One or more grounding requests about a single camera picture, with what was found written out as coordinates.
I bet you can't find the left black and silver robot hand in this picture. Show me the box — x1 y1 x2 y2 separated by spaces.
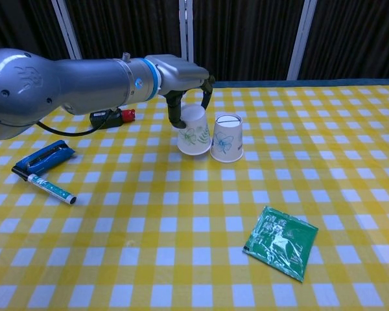
145 54 216 130

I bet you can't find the green flower white paper cup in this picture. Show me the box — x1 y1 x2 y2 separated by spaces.
176 104 212 156

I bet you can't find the blue flower white paper cup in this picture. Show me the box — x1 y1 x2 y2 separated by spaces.
209 112 244 163

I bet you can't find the black bottle with red cap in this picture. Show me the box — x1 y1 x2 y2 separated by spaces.
89 108 136 129

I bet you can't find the yellow white checkered tablecloth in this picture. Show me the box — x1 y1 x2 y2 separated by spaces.
0 84 389 311

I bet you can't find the blue snack bar wrapper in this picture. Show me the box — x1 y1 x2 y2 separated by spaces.
12 139 77 172

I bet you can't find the white marker pen black cap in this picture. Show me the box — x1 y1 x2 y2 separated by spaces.
14 168 78 206

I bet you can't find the green foil sachet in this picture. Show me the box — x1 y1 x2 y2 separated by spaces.
242 205 319 283

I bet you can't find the white partition frame post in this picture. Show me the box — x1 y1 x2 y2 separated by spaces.
178 0 195 64
287 0 318 81
51 0 82 60

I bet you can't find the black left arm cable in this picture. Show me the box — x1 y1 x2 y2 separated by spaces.
37 119 100 137

